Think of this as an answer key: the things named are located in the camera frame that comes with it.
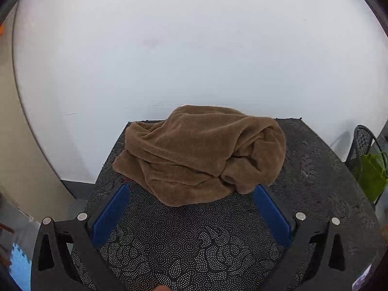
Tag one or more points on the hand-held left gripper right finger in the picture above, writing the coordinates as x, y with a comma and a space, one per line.
271, 215

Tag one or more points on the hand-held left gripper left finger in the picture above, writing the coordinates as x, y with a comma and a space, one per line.
110, 215

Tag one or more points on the brown fleece sweater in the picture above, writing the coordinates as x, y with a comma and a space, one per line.
197, 151

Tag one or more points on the dark patterned tablecloth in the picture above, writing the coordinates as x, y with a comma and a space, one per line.
197, 248

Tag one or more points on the blue foam floor tile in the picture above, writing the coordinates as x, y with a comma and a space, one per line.
21, 266

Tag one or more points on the green bag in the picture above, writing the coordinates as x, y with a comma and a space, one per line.
371, 175

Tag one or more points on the wooden chair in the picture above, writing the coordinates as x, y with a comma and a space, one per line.
3, 232

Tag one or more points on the black mesh chair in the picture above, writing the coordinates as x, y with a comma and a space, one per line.
362, 139

